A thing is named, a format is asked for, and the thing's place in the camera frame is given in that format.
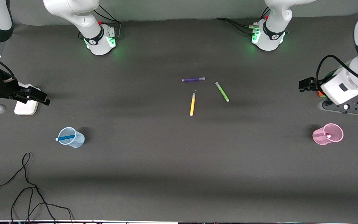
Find green marker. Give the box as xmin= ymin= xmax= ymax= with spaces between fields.
xmin=215 ymin=82 xmax=230 ymax=102

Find white stand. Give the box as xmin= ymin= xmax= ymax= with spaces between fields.
xmin=14 ymin=83 xmax=40 ymax=116

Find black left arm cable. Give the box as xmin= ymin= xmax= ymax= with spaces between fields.
xmin=315 ymin=55 xmax=358 ymax=91

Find loose black cable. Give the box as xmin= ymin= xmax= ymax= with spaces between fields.
xmin=0 ymin=152 xmax=74 ymax=223

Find pink plastic cup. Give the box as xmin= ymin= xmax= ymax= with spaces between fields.
xmin=312 ymin=123 xmax=344 ymax=146

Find black arm base cables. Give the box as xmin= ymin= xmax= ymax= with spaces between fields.
xmin=78 ymin=4 xmax=122 ymax=41
xmin=215 ymin=7 xmax=271 ymax=36

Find black right arm base cables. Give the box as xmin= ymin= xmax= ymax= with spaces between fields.
xmin=78 ymin=4 xmax=122 ymax=41

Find blue marker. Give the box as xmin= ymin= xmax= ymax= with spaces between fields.
xmin=55 ymin=134 xmax=76 ymax=142

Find black left arm base cables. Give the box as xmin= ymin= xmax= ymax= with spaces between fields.
xmin=215 ymin=7 xmax=271 ymax=36

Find light blue plastic cup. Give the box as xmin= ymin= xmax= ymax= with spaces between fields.
xmin=57 ymin=127 xmax=85 ymax=148

